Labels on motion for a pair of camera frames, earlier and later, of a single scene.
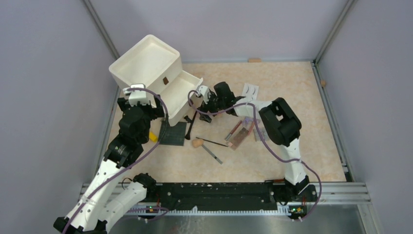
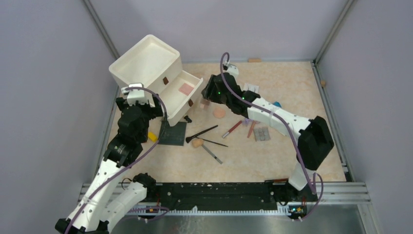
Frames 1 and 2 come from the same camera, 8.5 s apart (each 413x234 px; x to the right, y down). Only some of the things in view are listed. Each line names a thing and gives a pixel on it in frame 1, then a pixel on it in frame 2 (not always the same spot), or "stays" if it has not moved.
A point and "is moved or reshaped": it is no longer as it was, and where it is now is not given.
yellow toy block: (153, 137) stays
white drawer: (176, 96) stays
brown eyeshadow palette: (234, 142) is moved or reshaped
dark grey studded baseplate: (174, 135) stays
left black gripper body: (151, 112) stays
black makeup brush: (188, 136) -> (188, 138)
